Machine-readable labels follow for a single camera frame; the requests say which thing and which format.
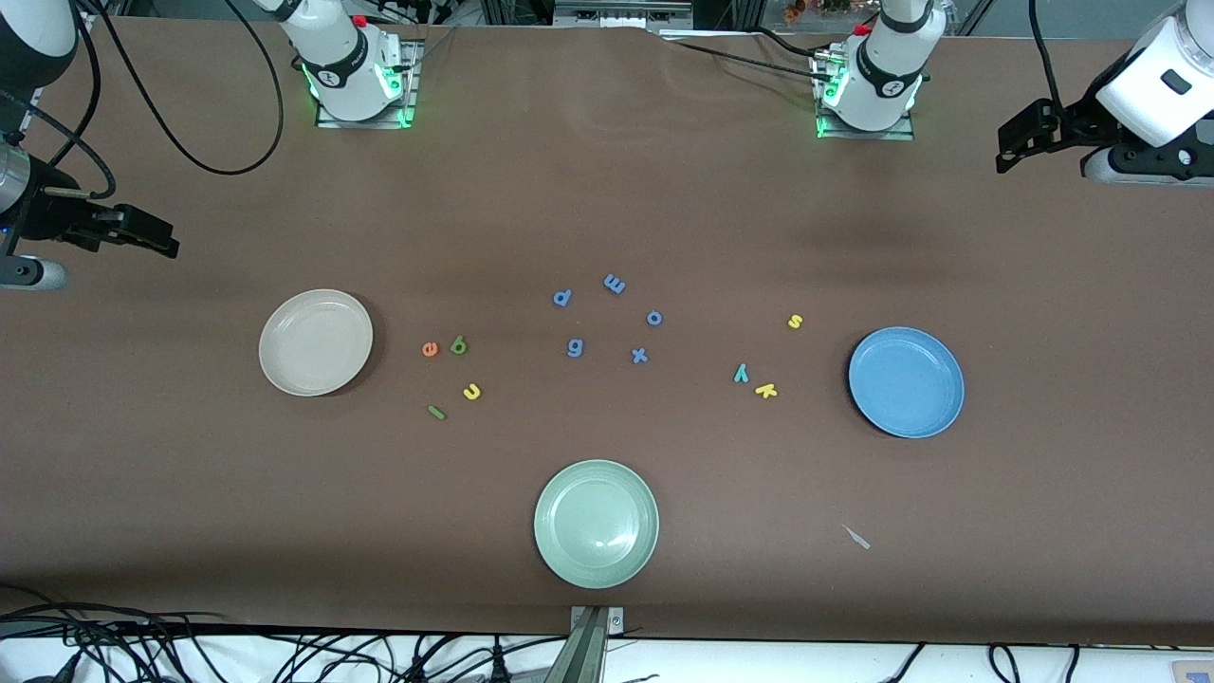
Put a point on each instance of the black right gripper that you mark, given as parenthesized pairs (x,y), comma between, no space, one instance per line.
(49,214)

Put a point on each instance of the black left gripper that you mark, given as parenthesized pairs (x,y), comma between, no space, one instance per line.
(1075,124)

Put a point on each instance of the green letter b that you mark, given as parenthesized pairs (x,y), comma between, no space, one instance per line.
(459,346)

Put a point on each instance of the yellow letter k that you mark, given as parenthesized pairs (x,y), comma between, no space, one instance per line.
(765,390)

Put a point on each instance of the teal letter y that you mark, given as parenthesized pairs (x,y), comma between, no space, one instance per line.
(741,372)

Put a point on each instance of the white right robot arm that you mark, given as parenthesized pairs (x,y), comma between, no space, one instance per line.
(337,57)

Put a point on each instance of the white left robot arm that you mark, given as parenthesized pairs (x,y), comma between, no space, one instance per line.
(887,66)

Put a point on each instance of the beige brown plate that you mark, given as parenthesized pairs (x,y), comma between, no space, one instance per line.
(316,342)

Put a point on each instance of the orange object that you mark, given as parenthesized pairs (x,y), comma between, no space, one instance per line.
(795,9)

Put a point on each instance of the blue plate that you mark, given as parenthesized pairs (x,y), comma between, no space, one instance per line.
(906,382)

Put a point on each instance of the blue letter p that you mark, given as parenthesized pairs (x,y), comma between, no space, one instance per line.
(562,298)

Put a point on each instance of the grey power strip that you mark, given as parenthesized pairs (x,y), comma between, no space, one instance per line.
(621,13)

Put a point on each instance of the small white paper scrap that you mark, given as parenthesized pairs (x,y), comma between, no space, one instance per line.
(856,537)

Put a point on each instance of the blue letter m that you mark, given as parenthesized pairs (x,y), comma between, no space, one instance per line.
(615,284)

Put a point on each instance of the blue letter g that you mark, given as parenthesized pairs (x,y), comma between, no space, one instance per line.
(575,348)

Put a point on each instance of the pale green plate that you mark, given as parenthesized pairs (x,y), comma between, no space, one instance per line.
(596,524)

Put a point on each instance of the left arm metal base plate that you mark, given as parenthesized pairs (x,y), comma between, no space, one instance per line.
(868,135)

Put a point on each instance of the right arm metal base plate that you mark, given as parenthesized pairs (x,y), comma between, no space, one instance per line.
(408,85)

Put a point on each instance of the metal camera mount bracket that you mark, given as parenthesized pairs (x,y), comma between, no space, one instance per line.
(588,645)

